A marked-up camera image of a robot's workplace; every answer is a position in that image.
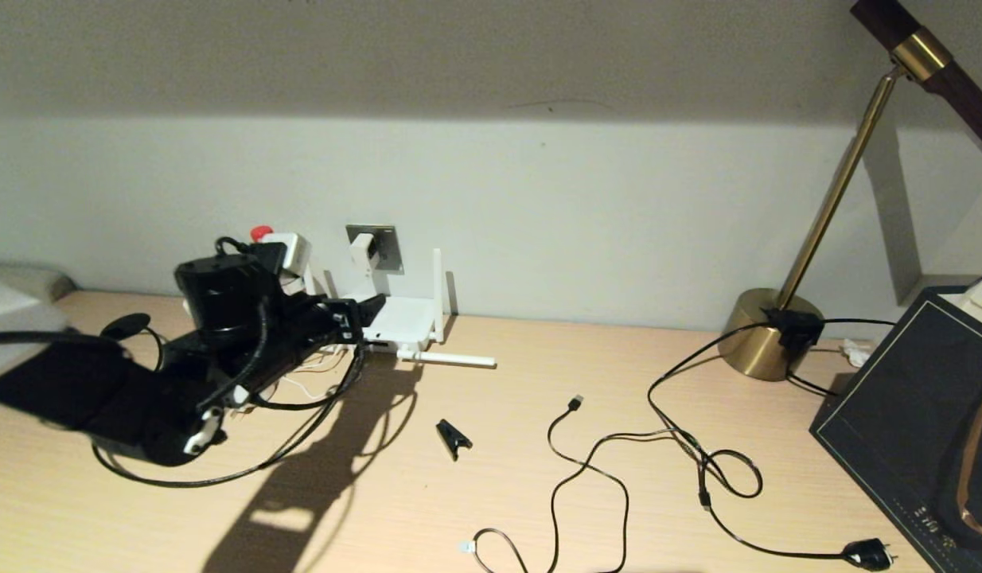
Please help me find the grey cushion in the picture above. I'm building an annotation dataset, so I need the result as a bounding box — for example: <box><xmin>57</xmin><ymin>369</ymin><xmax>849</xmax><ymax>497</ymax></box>
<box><xmin>0</xmin><ymin>263</ymin><xmax>76</xmax><ymax>303</ymax></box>

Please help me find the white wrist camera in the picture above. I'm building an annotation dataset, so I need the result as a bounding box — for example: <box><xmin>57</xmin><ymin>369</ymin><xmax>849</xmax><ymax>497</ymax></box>
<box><xmin>252</xmin><ymin>232</ymin><xmax>312</xmax><ymax>277</ymax></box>

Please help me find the black box with bag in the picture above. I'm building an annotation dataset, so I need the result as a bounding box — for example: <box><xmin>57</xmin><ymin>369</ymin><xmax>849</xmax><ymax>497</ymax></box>
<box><xmin>809</xmin><ymin>275</ymin><xmax>982</xmax><ymax>573</ymax></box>

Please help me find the black desk grommet cap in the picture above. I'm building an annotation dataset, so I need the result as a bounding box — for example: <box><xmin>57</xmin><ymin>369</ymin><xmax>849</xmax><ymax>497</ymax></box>
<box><xmin>100</xmin><ymin>313</ymin><xmax>152</xmax><ymax>341</ymax></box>

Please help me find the white box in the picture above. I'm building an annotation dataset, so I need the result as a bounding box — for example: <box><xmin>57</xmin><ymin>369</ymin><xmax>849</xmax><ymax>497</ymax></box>
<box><xmin>941</xmin><ymin>280</ymin><xmax>982</xmax><ymax>335</ymax></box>

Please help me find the grey wall socket plate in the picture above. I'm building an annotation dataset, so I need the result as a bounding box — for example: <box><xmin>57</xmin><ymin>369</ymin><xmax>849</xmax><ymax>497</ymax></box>
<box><xmin>346</xmin><ymin>225</ymin><xmax>403</xmax><ymax>273</ymax></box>

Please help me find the brass desk lamp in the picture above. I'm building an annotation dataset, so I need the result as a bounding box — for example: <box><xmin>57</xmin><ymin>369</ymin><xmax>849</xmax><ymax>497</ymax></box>
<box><xmin>718</xmin><ymin>0</ymin><xmax>982</xmax><ymax>383</ymax></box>

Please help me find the black lamp power cord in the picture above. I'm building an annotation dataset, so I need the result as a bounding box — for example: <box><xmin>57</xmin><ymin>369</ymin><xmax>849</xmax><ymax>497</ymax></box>
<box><xmin>649</xmin><ymin>317</ymin><xmax>899</xmax><ymax>572</ymax></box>

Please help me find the black USB charging cable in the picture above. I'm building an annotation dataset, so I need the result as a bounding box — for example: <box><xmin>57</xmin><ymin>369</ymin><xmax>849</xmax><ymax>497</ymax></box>
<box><xmin>459</xmin><ymin>396</ymin><xmax>715</xmax><ymax>573</ymax></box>

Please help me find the white adapter cable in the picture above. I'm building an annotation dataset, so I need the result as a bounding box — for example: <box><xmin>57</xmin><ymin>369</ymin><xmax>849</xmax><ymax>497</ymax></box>
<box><xmin>280</xmin><ymin>267</ymin><xmax>376</xmax><ymax>401</ymax></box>

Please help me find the black robot harness cable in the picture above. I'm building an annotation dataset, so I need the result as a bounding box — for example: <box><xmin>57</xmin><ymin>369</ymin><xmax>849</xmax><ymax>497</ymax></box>
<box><xmin>0</xmin><ymin>236</ymin><xmax>364</xmax><ymax>411</ymax></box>

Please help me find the white power adapter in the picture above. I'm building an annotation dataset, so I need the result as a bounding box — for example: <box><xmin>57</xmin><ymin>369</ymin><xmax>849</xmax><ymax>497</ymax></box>
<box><xmin>349</xmin><ymin>233</ymin><xmax>380</xmax><ymax>275</ymax></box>

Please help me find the small black clip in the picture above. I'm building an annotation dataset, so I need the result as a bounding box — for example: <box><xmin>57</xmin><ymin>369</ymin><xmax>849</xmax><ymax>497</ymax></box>
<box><xmin>435</xmin><ymin>419</ymin><xmax>473</xmax><ymax>462</ymax></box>

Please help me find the white router with antennas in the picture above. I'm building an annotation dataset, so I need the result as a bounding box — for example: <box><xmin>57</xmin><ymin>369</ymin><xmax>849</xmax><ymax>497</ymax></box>
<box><xmin>304</xmin><ymin>248</ymin><xmax>497</xmax><ymax>368</ymax></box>

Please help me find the black ethernet cable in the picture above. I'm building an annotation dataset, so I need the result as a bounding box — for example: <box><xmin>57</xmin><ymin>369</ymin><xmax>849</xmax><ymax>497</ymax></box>
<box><xmin>92</xmin><ymin>330</ymin><xmax>364</xmax><ymax>488</ymax></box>

